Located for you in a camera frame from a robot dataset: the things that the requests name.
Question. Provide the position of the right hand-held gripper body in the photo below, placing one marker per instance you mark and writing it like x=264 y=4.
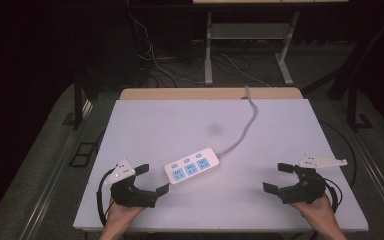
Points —
x=306 y=188

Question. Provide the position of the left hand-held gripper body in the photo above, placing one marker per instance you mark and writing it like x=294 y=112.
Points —
x=130 y=196

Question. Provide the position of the white power strip blue sockets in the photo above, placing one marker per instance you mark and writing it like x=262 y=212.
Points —
x=191 y=166

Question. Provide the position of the person's left hand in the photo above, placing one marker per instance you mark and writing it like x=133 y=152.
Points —
x=122 y=215

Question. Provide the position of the person's right hand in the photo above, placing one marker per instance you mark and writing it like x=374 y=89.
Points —
x=316 y=211

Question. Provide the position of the white board table cover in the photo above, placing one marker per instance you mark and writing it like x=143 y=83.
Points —
x=213 y=206

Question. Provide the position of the wooden table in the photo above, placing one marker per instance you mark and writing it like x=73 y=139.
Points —
x=186 y=93

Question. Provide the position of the black metal stand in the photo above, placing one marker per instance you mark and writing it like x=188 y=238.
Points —
x=78 y=106
x=352 y=106

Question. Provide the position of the black rectangular floor frame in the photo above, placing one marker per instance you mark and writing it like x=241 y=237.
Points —
x=83 y=155

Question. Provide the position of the aluminium floor rail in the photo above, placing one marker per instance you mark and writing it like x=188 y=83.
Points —
x=378 y=173
x=51 y=191

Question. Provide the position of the white metal desk frame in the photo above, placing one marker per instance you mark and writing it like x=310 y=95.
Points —
x=208 y=66

